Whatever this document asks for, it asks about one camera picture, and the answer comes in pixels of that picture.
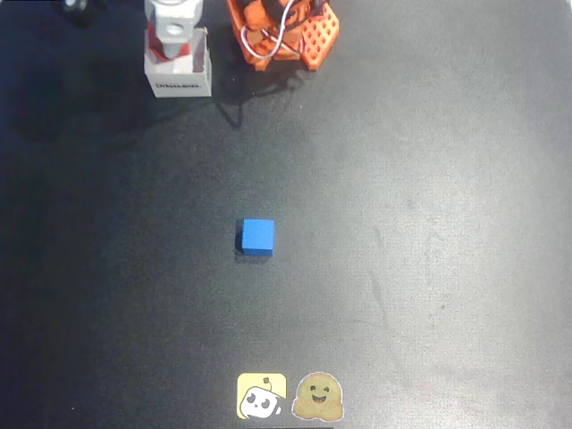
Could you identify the blue cube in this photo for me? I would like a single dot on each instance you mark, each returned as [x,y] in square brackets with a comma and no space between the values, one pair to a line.
[257,237]

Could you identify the white cardboard box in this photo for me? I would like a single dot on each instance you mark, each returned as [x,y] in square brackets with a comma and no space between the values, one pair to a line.
[179,82]

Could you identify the hugging face sticker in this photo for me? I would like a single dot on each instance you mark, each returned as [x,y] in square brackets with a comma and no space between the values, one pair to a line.
[318,397]

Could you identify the yellow robot sticker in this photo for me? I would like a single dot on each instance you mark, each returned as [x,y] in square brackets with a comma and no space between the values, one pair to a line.
[261,396]

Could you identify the red cube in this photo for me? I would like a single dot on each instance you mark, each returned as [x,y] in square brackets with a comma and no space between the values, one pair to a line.
[154,42]

